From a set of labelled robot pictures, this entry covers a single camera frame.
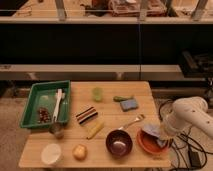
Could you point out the light blue towel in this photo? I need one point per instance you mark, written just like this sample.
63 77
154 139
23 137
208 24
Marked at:
154 130

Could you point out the red orange bowl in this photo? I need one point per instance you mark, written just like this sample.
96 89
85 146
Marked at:
149 143

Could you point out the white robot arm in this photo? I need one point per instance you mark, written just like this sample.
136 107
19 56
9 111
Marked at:
187 111

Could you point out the dark purple bowl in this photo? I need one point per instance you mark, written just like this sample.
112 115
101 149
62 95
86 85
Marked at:
119 143

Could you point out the green plastic cup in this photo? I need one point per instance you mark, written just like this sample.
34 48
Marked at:
97 94

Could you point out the blue sponge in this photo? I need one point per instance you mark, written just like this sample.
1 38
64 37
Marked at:
129 104

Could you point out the yellow toy corn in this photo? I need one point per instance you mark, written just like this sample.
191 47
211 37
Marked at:
92 131

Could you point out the striped black red block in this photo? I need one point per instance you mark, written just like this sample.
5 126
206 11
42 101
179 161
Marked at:
86 115

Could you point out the metal fork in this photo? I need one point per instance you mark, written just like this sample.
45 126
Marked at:
137 119

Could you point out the white brush in tray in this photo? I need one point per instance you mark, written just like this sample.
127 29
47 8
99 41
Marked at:
56 109

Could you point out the small metal cup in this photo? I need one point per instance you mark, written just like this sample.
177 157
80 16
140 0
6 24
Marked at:
57 130

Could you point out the red brown item in tray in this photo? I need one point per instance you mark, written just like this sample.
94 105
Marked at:
43 115

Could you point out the yellow toy fruit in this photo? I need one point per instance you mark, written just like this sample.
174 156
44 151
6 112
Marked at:
80 152

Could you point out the green plastic tray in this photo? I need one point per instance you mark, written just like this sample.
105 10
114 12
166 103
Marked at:
43 96

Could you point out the cluttered tray on shelf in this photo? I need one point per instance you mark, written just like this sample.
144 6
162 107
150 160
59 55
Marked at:
131 8

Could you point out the white round cup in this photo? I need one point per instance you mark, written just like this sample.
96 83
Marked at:
51 154

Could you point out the black power adapter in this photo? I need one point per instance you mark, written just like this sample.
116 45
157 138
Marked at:
194 158

